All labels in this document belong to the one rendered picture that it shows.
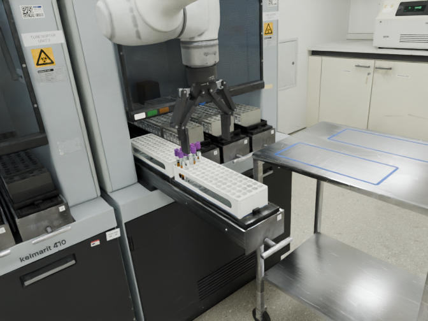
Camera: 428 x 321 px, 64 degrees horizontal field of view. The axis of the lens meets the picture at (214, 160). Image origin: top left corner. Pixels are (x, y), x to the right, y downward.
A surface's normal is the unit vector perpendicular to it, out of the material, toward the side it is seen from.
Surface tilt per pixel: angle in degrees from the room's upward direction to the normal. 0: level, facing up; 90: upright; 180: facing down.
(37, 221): 90
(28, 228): 90
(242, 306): 0
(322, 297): 0
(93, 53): 90
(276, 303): 0
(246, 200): 90
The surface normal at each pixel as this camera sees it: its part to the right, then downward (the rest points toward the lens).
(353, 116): -0.79, 0.29
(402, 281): -0.07, -0.91
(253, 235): 0.61, 0.28
